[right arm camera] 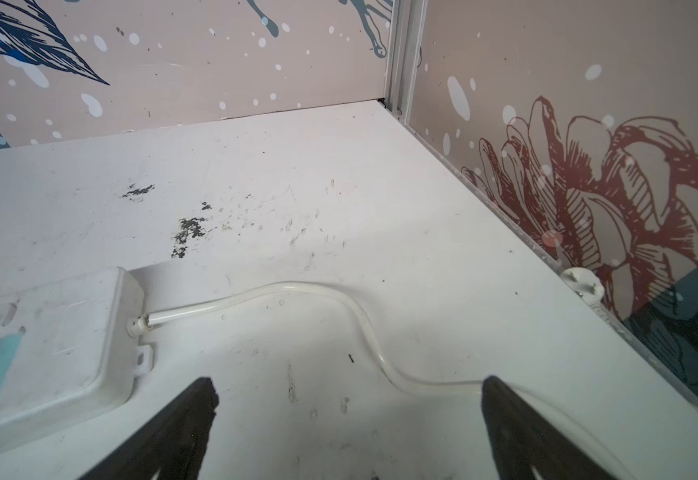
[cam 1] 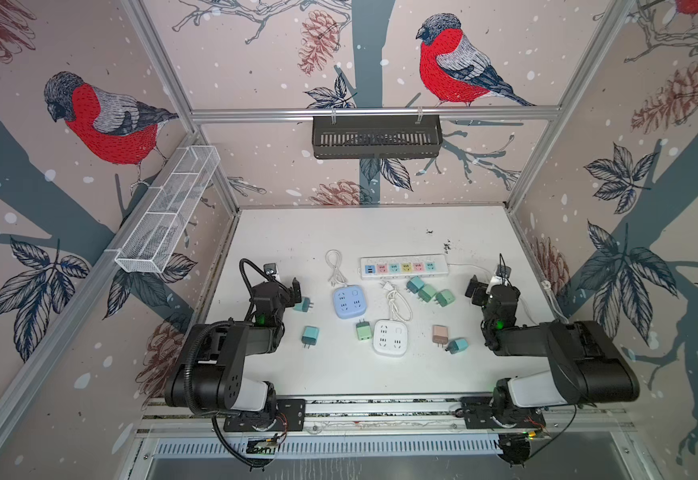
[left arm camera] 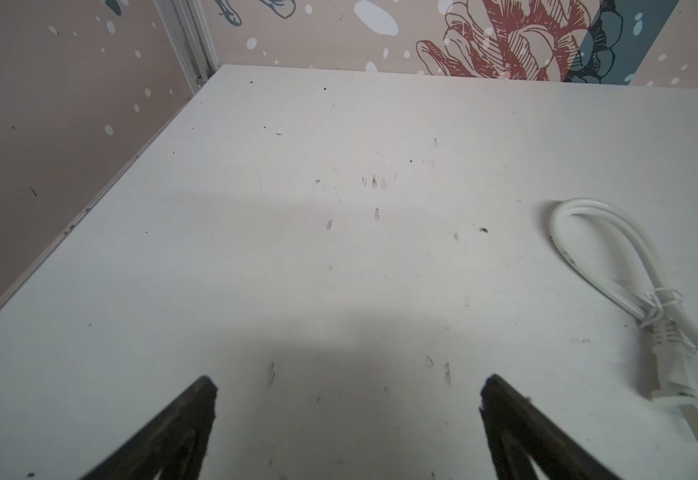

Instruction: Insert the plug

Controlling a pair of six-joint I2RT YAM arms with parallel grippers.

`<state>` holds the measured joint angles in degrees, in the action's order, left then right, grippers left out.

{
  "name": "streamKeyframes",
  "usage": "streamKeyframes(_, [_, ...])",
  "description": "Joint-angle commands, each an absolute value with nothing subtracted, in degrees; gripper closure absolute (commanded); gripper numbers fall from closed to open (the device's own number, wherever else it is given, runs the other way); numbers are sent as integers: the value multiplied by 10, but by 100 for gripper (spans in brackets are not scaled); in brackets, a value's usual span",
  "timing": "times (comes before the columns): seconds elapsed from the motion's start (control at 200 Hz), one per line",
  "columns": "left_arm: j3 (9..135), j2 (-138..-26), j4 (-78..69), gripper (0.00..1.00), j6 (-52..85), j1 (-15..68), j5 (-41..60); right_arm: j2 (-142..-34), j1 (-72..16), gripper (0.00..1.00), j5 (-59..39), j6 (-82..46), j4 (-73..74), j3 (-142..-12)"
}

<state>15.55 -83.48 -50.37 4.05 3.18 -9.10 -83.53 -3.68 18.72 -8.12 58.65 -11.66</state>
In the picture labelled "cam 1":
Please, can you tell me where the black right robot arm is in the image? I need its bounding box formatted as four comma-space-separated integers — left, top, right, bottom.
459, 277, 640, 429

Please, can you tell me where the blue square socket cube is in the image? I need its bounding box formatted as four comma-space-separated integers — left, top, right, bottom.
333, 285, 368, 319

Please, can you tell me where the white multicolour power strip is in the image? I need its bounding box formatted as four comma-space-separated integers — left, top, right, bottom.
359, 254, 450, 280

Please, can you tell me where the light teal charger plug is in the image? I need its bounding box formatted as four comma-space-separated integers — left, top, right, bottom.
446, 338, 469, 355

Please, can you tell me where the white cable of blue cube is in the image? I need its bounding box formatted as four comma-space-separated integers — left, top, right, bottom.
324, 248, 350, 288

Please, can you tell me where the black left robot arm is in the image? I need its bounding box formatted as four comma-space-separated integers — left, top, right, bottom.
164, 258, 306, 470

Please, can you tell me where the white square socket cube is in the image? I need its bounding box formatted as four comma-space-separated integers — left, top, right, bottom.
372, 320, 409, 357

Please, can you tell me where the aluminium front rail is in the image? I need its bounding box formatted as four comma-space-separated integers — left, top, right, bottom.
138, 392, 638, 436

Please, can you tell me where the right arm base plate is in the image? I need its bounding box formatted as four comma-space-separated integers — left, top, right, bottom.
459, 395, 546, 430

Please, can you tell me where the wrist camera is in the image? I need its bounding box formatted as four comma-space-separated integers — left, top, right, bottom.
489, 254, 512, 287
263, 263, 279, 279

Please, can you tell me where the white wire mesh shelf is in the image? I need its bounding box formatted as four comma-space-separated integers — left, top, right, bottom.
115, 145, 220, 274

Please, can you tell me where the green charger plug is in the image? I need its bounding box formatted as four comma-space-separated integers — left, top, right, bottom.
417, 284, 438, 303
356, 321, 373, 341
435, 289, 456, 307

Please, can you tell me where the dark teal charger plug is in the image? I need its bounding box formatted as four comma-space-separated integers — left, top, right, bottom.
406, 276, 426, 295

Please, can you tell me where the pink charger plug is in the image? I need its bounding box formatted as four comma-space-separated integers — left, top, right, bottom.
432, 325, 449, 347

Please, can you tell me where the black wire basket shelf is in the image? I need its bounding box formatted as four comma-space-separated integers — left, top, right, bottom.
312, 115, 443, 160

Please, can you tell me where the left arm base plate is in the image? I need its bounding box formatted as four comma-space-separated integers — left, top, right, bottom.
223, 399, 306, 433

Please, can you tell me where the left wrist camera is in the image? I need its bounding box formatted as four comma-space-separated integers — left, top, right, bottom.
263, 263, 279, 279

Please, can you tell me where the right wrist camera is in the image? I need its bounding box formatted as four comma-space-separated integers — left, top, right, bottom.
489, 254, 512, 287

